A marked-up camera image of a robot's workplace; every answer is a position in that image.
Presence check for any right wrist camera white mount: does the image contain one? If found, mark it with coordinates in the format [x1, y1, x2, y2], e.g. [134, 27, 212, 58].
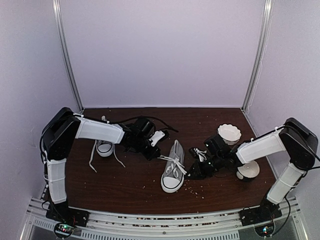
[188, 147, 208, 163]

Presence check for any left aluminium frame post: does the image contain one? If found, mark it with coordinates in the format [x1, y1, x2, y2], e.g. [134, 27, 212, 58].
[52, 0, 85, 113]

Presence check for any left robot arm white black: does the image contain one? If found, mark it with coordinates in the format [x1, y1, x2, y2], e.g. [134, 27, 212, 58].
[39, 107, 173, 222]

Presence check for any grey sneaker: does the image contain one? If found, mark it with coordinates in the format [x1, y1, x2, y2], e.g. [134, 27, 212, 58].
[158, 139, 187, 194]
[88, 115, 126, 173]

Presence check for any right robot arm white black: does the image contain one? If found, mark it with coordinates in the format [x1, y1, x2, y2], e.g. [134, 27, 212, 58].
[187, 117, 320, 221]

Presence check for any right aluminium frame post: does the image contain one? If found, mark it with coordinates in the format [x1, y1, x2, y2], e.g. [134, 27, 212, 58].
[241, 0, 274, 113]

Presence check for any white fluted ceramic bowl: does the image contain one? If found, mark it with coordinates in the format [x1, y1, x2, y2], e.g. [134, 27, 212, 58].
[217, 123, 242, 146]

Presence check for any front aluminium rail frame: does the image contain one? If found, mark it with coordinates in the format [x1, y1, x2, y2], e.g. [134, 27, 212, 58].
[18, 197, 311, 240]

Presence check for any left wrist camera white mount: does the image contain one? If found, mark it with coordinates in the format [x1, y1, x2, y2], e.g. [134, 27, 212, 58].
[148, 130, 166, 147]

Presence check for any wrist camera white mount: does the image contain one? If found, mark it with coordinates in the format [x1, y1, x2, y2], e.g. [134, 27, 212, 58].
[148, 130, 166, 147]
[188, 147, 208, 163]

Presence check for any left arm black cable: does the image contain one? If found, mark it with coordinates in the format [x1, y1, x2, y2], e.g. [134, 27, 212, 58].
[109, 114, 180, 134]

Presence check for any aluminium frame post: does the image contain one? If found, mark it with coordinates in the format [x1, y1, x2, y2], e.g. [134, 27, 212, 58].
[52, 0, 85, 113]
[241, 0, 274, 113]

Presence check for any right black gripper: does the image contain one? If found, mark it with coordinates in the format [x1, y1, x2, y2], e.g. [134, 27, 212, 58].
[185, 154, 224, 180]

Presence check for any black and white bowl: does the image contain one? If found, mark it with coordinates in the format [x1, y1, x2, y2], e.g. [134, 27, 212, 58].
[236, 160, 260, 183]

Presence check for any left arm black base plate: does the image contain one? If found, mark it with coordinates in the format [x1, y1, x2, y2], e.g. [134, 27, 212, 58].
[45, 205, 90, 227]

